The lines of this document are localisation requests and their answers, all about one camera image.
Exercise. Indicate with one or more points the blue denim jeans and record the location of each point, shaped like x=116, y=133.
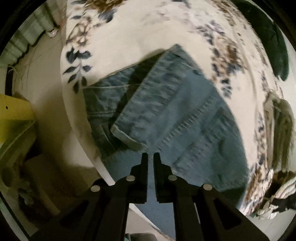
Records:
x=165, y=104

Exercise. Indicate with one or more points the grey green window curtain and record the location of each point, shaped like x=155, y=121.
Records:
x=45, y=19

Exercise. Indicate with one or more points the dark green folded duvet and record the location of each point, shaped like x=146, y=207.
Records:
x=270, y=36

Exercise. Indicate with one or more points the white floral bed blanket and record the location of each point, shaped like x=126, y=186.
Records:
x=103, y=37

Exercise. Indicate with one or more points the olive grey folded pants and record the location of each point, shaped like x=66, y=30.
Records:
x=279, y=125

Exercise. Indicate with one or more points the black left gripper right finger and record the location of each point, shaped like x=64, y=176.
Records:
x=201, y=213

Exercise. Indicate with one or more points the yellow wooden furniture piece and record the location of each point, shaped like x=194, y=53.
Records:
x=17, y=117

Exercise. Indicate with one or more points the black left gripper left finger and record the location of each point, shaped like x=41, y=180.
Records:
x=110, y=212

